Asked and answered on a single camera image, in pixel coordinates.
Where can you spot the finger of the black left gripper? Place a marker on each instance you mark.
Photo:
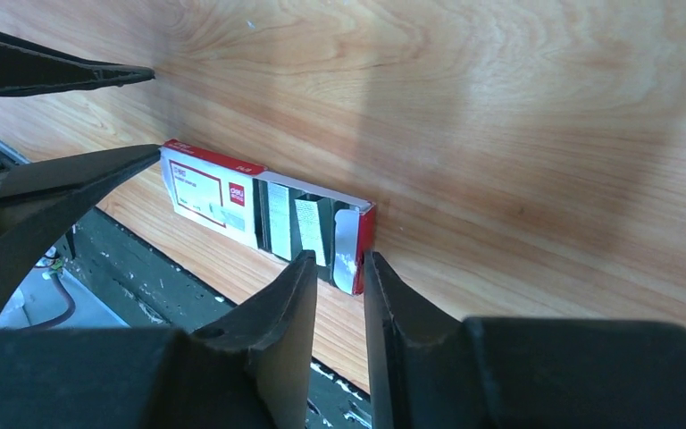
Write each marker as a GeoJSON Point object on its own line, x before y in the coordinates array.
{"type": "Point", "coordinates": [29, 69]}
{"type": "Point", "coordinates": [40, 201]}

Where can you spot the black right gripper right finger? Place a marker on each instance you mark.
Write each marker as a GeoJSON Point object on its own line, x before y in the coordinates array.
{"type": "Point", "coordinates": [430, 370]}

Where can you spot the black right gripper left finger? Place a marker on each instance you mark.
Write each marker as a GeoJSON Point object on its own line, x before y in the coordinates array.
{"type": "Point", "coordinates": [248, 369]}

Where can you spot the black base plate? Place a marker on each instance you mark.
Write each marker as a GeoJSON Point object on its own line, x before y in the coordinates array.
{"type": "Point", "coordinates": [117, 278]}

